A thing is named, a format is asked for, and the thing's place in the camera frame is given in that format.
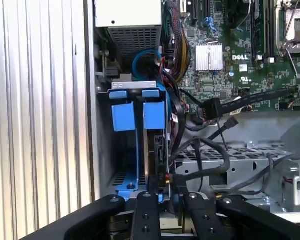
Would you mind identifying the blue empty disk carrier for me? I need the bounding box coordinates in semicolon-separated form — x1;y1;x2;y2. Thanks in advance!
109;89;167;101

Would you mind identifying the silver chipset heatsink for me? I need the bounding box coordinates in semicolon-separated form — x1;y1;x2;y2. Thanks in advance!
196;43;224;72

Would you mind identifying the black flat cable wide connector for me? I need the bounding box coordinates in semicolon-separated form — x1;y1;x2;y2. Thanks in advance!
197;84;300;120

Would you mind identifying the locking lever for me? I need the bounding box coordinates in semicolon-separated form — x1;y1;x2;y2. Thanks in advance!
286;46;299;77

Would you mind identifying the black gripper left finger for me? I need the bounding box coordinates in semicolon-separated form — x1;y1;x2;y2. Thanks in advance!
21;176;163;240

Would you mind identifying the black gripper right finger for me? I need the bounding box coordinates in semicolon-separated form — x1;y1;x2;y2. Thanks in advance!
174;174;300;240

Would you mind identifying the silver power supply unit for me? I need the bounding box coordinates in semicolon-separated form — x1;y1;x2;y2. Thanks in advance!
94;0;163;76

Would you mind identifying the black RAM slot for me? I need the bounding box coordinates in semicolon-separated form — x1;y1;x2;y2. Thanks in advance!
264;0;276;61
251;0;264;61

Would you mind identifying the blue data cable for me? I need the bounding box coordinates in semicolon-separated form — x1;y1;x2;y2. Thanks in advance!
132;49;163;81

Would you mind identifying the green Dell motherboard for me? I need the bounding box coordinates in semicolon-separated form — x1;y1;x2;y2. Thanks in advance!
162;0;300;113

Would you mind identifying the black sleeved disk power wire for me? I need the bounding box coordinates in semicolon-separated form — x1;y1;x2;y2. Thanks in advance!
162;136;232;198

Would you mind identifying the thin black disk data wire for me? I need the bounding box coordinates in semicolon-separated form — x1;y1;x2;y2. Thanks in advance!
207;116;240;141

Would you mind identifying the black open PC case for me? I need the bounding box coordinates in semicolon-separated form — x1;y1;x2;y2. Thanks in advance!
83;0;300;221

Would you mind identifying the black expansion slot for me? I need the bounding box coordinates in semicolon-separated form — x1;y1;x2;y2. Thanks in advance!
192;0;199;22
203;0;211;22

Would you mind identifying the yellow black power cable bundle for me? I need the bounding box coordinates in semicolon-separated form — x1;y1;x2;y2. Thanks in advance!
162;0;192;83

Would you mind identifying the grey metal drive cage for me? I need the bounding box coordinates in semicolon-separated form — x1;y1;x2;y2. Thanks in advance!
174;112;300;213

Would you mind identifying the hard disk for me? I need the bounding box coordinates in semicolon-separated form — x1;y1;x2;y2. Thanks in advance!
111;101;172;203

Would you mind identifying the grey sleeved cable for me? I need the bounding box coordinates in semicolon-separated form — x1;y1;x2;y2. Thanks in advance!
214;152;298;198

